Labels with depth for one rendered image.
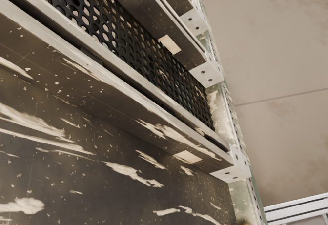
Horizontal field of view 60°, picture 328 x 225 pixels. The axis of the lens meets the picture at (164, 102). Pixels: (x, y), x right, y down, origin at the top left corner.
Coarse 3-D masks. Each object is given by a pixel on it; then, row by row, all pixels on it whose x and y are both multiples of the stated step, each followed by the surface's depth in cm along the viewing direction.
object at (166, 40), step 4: (164, 36) 77; (168, 36) 77; (160, 40) 78; (164, 40) 78; (168, 40) 78; (164, 44) 79; (168, 44) 79; (172, 44) 80; (176, 44) 80; (168, 48) 81; (172, 48) 81; (176, 48) 81; (172, 52) 82; (176, 52) 82
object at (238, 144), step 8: (200, 0) 126; (200, 8) 120; (208, 32) 114; (208, 40) 110; (224, 88) 99; (224, 96) 96; (232, 120) 91; (232, 128) 89; (240, 144) 87; (248, 184) 79; (256, 200) 79; (256, 208) 76
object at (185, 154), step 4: (180, 152) 59; (184, 152) 59; (188, 152) 59; (180, 156) 61; (184, 156) 61; (188, 156) 61; (192, 156) 61; (196, 156) 62; (188, 160) 63; (192, 160) 63; (196, 160) 64; (200, 160) 64
